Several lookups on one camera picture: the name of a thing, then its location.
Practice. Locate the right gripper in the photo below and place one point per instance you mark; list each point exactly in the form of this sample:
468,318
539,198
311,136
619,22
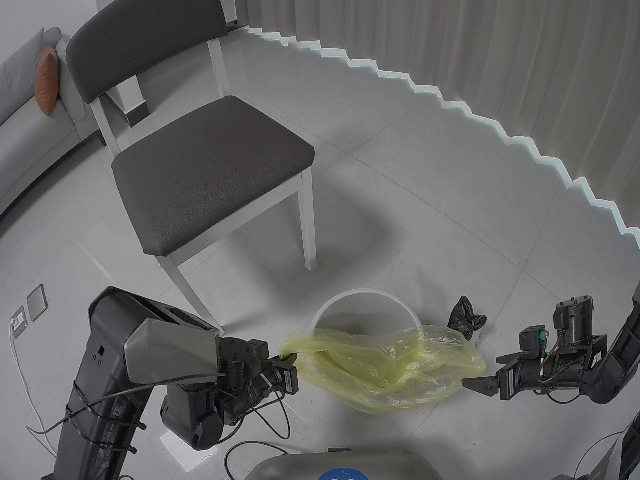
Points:
507,380

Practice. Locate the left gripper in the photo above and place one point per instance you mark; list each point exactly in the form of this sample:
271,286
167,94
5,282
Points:
287,380

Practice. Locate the white paper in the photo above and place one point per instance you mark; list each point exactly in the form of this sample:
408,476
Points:
480,339

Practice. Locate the black plastic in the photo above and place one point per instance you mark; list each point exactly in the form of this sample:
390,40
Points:
462,313

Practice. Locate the yellow plastic bag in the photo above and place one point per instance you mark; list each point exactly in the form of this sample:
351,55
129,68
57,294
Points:
400,368

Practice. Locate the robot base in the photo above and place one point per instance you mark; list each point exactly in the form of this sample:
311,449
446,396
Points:
300,468

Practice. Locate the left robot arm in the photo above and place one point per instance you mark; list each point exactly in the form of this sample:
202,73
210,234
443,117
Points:
110,348

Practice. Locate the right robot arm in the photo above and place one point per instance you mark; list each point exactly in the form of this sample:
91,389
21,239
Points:
615,358

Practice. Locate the white trash bin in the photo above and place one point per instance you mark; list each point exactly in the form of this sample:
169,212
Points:
365,313

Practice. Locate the dark grey white chair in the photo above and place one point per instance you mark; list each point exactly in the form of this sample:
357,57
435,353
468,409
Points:
200,168

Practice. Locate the pale grey sofa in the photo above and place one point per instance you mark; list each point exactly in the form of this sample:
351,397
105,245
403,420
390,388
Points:
30,148

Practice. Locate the orange cushion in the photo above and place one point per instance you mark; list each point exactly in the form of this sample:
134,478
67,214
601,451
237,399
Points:
47,83

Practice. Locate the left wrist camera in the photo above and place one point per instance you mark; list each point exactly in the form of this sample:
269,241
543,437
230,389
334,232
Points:
257,350

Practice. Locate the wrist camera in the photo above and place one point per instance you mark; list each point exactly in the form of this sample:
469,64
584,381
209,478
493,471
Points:
257,350
531,339

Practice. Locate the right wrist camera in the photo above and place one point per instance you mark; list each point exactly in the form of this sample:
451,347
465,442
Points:
531,339

